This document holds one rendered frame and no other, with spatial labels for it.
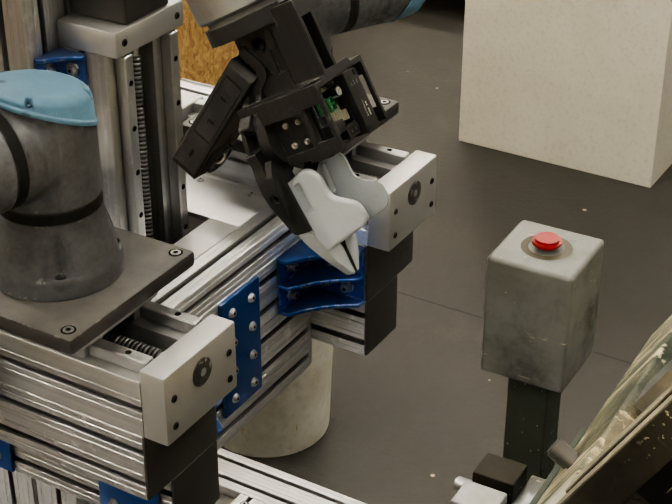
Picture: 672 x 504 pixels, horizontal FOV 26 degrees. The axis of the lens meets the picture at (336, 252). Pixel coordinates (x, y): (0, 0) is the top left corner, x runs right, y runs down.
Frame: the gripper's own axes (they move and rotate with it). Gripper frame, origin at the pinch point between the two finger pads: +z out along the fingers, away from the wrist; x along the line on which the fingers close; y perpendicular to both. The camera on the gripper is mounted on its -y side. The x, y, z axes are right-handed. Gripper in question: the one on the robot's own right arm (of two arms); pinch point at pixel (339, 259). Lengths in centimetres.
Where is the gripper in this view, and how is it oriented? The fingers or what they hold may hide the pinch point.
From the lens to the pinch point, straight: 112.0
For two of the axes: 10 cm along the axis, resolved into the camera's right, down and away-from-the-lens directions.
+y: 7.8, -2.2, -5.9
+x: 4.7, -4.1, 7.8
